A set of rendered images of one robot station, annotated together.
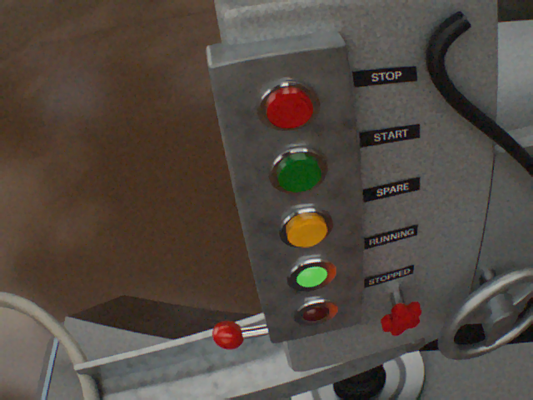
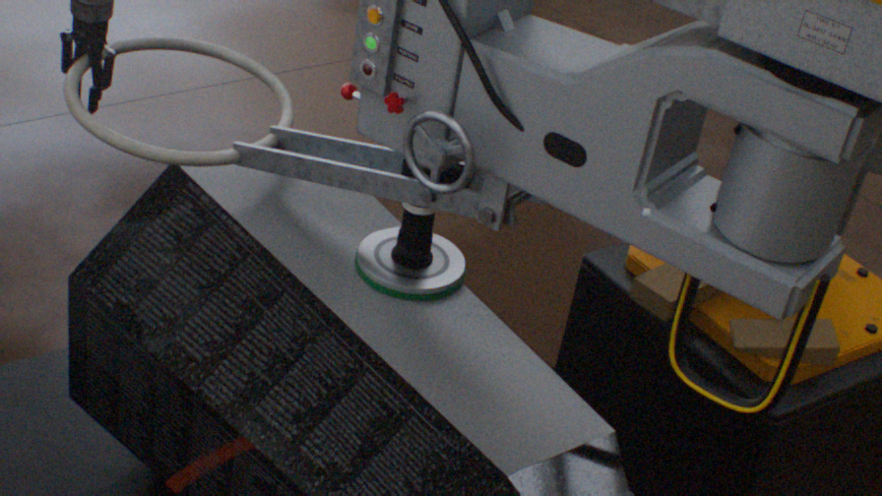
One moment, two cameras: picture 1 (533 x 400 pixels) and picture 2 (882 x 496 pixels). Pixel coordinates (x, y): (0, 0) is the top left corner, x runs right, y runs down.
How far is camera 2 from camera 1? 1.98 m
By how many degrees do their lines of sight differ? 28
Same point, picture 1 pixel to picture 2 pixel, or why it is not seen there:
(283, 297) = (360, 48)
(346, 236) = (386, 31)
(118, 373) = (296, 148)
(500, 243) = (466, 118)
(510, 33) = (575, 36)
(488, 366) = (488, 331)
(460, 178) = (440, 43)
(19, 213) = not seen: hidden behind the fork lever
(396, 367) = (437, 269)
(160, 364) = (326, 154)
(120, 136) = not seen: hidden behind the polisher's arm
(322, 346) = (370, 112)
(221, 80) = not seen: outside the picture
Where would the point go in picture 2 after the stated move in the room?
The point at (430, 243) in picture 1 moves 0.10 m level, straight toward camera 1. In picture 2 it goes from (423, 75) to (372, 82)
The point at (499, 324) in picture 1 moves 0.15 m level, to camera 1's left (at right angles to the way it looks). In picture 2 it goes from (430, 150) to (364, 115)
